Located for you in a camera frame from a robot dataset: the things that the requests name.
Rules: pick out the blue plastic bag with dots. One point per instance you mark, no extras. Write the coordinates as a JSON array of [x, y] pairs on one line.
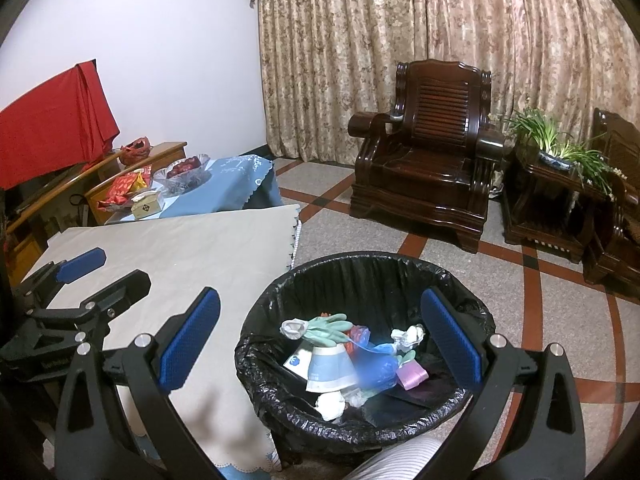
[[380, 367]]

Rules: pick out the wooden television cabinet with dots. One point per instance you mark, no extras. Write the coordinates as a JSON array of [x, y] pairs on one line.
[[165, 152]]

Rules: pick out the red cloth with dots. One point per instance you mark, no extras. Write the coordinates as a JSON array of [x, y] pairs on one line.
[[50, 120]]

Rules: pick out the glass snack dish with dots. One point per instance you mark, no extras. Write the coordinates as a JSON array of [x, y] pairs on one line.
[[112, 206]]

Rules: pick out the green rubber glove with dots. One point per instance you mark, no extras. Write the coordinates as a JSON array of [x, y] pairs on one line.
[[325, 332]]

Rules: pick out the beige patterned curtain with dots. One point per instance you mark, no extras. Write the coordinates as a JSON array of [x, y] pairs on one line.
[[425, 60]]

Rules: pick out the grey tablecloth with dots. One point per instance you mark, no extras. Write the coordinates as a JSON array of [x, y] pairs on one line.
[[200, 250]]

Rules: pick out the blue scalloped table cover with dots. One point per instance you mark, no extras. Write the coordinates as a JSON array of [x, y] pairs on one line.
[[240, 472]]

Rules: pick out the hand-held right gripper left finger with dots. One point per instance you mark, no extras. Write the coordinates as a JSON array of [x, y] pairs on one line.
[[192, 340]]

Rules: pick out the white and blue box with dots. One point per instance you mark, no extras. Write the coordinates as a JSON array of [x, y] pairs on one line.
[[296, 362]]

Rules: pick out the red apple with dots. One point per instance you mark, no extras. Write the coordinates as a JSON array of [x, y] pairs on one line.
[[193, 161], [179, 167]]

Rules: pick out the glass fruit bowl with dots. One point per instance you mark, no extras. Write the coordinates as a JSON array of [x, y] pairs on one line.
[[182, 177]]

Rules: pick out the green potted plant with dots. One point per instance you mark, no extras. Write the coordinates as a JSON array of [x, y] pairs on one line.
[[550, 135]]

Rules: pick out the blue and white paper cup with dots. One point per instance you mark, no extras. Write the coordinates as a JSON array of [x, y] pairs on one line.
[[330, 367]]

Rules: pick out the red plastic bag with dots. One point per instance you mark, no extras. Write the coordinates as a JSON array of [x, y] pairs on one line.
[[135, 151]]

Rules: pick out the dark wooden side table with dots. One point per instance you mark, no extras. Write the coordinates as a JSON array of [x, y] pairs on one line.
[[545, 210]]

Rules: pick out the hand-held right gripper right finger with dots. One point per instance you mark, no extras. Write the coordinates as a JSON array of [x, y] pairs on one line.
[[452, 340]]

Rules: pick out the blue tablecloth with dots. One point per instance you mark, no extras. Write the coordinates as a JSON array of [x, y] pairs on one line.
[[225, 185]]

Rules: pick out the yellow snack packet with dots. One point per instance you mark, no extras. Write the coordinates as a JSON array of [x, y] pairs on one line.
[[141, 182]]

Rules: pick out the cream tissue box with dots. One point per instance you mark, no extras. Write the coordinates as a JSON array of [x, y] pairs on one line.
[[147, 206]]

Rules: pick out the dark wooden armchair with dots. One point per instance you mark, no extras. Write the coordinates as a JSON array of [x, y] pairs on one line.
[[615, 240], [425, 170]]

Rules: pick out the black television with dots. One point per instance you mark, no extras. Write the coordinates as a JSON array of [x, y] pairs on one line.
[[35, 192]]

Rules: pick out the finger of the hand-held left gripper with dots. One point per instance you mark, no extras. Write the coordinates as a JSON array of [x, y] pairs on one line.
[[80, 265], [120, 292]]

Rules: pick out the white tissue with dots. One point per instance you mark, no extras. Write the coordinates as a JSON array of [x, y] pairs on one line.
[[331, 406], [294, 329], [407, 337], [357, 399]]

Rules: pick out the red patterned snack packet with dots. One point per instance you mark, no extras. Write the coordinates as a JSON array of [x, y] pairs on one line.
[[120, 187]]

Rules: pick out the person's striped clothing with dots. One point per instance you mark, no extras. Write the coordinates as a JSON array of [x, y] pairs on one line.
[[400, 460]]

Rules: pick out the waste bin with black bag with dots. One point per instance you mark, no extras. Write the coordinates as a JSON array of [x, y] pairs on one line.
[[350, 280]]

